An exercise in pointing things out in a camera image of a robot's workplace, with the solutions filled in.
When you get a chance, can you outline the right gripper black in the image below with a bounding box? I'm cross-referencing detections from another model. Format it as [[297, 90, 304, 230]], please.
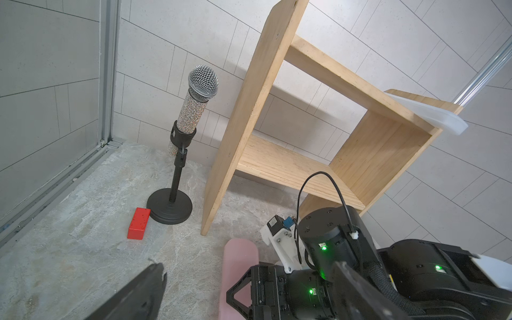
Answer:
[[226, 265, 336, 320]]

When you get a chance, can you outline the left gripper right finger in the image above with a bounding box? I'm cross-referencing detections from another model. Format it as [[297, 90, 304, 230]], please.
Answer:
[[331, 261, 409, 320]]

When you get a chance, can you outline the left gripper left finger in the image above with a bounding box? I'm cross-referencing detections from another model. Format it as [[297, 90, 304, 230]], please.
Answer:
[[87, 263, 167, 320]]

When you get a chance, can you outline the pink pencil case top shelf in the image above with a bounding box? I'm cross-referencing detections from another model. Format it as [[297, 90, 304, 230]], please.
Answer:
[[218, 239, 259, 319]]

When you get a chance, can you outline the clear white pencil case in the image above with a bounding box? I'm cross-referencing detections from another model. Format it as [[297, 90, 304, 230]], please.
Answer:
[[388, 93, 468, 135]]

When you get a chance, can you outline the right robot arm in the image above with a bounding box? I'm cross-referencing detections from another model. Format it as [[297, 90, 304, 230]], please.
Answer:
[[225, 206, 511, 319]]

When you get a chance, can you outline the wooden two-tier shelf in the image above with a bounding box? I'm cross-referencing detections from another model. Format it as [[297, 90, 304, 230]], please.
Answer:
[[201, 1, 462, 235]]

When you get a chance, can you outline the red small block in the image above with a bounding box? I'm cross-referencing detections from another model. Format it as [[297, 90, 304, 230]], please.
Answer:
[[127, 207, 151, 240]]

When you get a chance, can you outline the silver microphone on stand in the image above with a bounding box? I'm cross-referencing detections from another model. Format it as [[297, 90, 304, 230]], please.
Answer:
[[147, 65, 219, 225]]

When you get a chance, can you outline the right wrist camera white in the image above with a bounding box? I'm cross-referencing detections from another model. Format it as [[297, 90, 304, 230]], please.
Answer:
[[260, 215, 303, 274]]

